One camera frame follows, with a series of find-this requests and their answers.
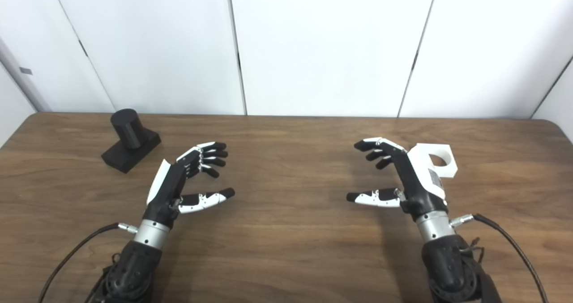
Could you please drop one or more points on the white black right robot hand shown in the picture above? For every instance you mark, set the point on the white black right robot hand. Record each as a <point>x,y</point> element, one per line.
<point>414,182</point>

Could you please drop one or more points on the black peg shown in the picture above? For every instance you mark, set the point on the black peg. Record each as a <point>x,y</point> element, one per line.
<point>127,135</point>

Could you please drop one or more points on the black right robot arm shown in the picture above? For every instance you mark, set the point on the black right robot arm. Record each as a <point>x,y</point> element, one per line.
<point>450,267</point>

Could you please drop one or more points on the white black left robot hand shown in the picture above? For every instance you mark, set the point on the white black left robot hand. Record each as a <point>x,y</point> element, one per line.
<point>168,189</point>

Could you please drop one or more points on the white square piece with hole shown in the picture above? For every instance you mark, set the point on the white square piece with hole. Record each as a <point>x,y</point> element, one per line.
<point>445,166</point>

